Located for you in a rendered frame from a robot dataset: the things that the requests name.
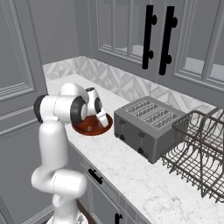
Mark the dark wire dish rack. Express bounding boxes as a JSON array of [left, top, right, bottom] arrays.
[[160, 106, 224, 204]]

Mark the grey drawer front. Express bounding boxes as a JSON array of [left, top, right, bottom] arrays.
[[80, 158, 128, 209]]

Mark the black drawer handle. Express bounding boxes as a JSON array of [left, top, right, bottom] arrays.
[[87, 168, 104, 186]]

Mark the grey tall panelled cabinet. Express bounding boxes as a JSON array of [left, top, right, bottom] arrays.
[[0, 0, 56, 224]]

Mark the grey lower cupboard door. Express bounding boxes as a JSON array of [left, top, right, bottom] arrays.
[[86, 171, 123, 224]]

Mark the grey glass cupboard door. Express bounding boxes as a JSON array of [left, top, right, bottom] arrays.
[[157, 0, 224, 94], [87, 0, 160, 83]]

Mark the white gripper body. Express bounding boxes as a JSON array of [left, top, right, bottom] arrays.
[[96, 111, 110, 129]]

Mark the brown round bowl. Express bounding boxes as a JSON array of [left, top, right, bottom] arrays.
[[72, 112, 114, 137]]

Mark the grey four-slot toaster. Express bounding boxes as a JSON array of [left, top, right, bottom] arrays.
[[113, 95, 187, 165]]

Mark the black long cupboard handle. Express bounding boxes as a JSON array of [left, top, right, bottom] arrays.
[[158, 5, 179, 76], [142, 4, 158, 70]]

